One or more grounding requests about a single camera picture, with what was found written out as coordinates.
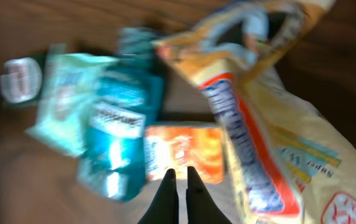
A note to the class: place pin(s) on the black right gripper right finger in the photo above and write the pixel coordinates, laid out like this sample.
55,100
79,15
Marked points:
201,209

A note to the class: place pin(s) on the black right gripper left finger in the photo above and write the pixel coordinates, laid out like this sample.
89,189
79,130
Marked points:
164,208

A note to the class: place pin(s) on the orange small sachet packet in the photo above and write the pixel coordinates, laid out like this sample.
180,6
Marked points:
180,145

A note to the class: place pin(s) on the teal Listerine mouthwash bottle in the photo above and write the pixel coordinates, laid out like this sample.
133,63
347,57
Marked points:
128,100

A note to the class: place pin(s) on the yellow red snack bag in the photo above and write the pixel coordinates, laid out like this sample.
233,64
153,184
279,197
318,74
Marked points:
288,164

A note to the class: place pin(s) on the mint green wipes pack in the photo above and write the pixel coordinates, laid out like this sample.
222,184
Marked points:
68,92

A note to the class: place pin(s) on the green Zam-Buk ointment tin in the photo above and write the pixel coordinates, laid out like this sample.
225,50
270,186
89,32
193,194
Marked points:
22,81

